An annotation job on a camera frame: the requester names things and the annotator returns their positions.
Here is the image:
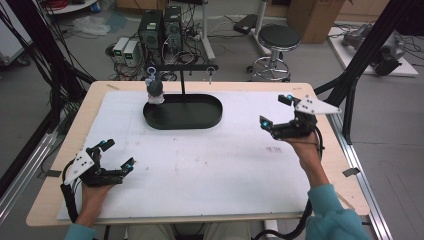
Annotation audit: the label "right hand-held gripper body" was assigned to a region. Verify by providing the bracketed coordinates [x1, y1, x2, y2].
[270, 94, 343, 141]

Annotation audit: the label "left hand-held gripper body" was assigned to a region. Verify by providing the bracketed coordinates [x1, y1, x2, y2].
[63, 146, 125, 188]

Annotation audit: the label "black rack with oval tray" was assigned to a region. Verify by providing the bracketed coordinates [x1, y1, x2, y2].
[142, 63, 224, 131]

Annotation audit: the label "grey and white plush keychain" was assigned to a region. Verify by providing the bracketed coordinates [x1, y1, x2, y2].
[144, 66, 166, 105]

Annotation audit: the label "person's left hand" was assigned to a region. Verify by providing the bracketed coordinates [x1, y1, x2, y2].
[78, 182, 116, 216]

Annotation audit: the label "person's right hand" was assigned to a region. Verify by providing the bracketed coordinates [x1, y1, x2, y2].
[283, 132, 324, 166]

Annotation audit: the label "black round stool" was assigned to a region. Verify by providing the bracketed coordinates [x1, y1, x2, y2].
[248, 23, 302, 83]

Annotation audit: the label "person's legs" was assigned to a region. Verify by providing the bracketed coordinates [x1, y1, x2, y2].
[126, 221, 251, 240]

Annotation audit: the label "white floor platform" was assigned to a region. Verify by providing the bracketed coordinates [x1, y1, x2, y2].
[328, 25, 419, 78]

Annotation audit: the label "white table mat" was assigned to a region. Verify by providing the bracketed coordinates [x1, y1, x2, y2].
[56, 89, 316, 221]

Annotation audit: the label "large cardboard box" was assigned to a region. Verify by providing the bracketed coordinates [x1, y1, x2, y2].
[287, 0, 346, 44]

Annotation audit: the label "black flat floor device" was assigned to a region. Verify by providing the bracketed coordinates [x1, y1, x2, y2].
[233, 13, 258, 35]

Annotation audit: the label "white power supply unit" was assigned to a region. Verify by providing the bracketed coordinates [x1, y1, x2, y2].
[123, 40, 140, 67]
[113, 37, 130, 64]

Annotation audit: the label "white office desk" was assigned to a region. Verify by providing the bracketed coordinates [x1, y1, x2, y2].
[199, 0, 273, 62]

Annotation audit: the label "grey robot part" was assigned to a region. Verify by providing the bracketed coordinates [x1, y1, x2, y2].
[341, 23, 407, 76]

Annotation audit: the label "black computer tower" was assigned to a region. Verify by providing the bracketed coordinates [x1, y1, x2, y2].
[138, 9, 164, 61]
[163, 6, 183, 58]

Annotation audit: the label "clear plastic bag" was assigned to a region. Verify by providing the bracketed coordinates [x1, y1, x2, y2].
[71, 14, 112, 36]

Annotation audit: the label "white round table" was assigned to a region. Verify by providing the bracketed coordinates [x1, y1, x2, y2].
[43, 0, 99, 15]

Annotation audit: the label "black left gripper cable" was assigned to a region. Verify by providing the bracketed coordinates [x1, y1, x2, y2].
[59, 159, 85, 224]

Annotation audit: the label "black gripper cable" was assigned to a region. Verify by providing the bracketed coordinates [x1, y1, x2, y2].
[59, 159, 85, 224]
[253, 128, 326, 240]

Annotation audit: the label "aluminium rail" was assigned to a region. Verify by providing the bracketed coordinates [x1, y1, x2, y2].
[328, 113, 394, 240]
[0, 131, 58, 221]

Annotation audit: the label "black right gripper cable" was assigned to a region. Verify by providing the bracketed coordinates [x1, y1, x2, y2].
[253, 128, 326, 240]

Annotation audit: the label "black frame strut with cables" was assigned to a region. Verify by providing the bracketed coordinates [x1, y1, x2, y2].
[0, 0, 98, 134]

